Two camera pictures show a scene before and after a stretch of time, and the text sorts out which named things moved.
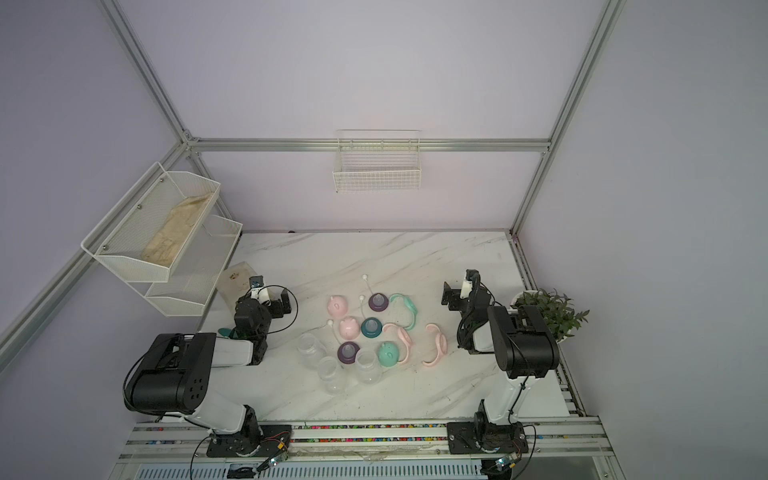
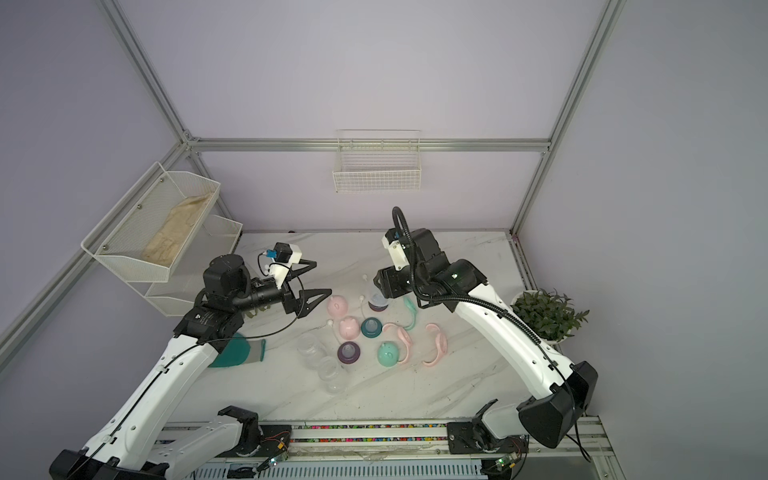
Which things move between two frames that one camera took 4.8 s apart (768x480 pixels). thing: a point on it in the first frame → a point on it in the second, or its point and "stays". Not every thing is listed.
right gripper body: x=456 y=303 → x=398 y=283
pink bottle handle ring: x=441 y=342 stays
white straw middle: x=361 y=297 stays
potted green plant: x=557 y=309 stays
